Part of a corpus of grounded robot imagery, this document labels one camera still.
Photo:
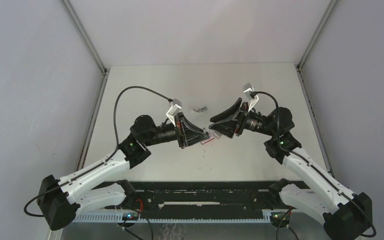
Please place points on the right aluminium frame post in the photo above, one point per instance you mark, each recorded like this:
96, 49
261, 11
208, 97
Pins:
317, 33

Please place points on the red white staple box sleeve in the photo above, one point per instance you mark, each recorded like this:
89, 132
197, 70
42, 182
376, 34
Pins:
203, 142

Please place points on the pink stapler top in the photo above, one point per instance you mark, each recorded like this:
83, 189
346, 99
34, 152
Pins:
209, 133

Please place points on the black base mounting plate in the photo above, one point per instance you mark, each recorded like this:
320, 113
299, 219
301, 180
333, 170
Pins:
192, 199

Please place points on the right controller board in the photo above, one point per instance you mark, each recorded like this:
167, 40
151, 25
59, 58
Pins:
279, 217

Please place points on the staple box tray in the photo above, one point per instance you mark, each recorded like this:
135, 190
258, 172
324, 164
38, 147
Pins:
217, 134

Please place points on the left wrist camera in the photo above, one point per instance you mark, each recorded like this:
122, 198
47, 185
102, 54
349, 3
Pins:
175, 107

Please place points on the controller board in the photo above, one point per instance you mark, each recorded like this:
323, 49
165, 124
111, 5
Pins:
130, 216
279, 217

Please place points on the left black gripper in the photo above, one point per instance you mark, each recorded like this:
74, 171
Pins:
186, 133

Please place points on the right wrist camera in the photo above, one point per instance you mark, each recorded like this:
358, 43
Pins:
249, 91

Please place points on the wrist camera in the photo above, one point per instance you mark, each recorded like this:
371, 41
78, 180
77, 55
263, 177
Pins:
175, 107
249, 91

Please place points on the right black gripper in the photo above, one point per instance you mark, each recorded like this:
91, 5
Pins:
236, 124

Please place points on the white cable duct strip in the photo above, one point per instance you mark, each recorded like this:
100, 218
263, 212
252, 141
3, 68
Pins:
116, 217

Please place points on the left aluminium frame post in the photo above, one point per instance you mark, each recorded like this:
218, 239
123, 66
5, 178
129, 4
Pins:
83, 34

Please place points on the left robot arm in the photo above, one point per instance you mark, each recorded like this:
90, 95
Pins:
61, 200

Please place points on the aluminium frame post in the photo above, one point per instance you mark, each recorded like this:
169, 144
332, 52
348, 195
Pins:
317, 33
83, 34

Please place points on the left controller board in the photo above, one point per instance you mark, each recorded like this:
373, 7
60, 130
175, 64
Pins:
130, 216

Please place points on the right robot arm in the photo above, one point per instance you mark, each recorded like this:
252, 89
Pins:
343, 214

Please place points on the white stapler base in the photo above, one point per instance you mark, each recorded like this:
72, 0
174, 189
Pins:
200, 110

